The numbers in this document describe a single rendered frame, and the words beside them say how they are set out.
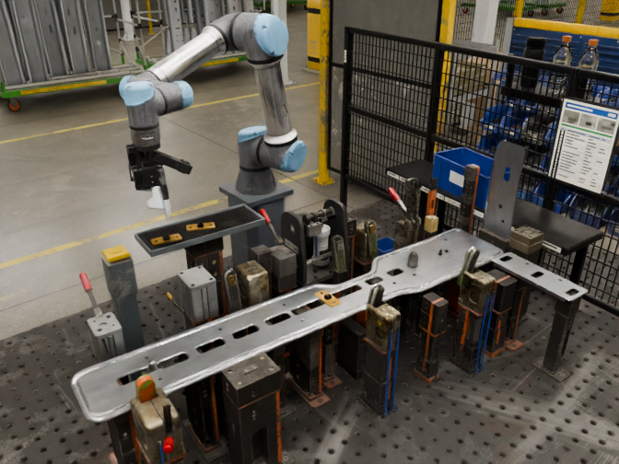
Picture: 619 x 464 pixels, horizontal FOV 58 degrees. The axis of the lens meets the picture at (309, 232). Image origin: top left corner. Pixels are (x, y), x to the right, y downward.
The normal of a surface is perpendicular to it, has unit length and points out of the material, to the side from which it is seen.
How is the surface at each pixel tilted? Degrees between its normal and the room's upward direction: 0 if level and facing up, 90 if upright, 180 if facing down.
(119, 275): 90
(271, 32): 82
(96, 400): 0
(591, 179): 90
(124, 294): 90
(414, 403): 0
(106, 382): 0
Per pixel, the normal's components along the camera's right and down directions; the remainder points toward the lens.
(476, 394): 0.00, -0.89
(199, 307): 0.57, 0.38
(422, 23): -0.76, 0.31
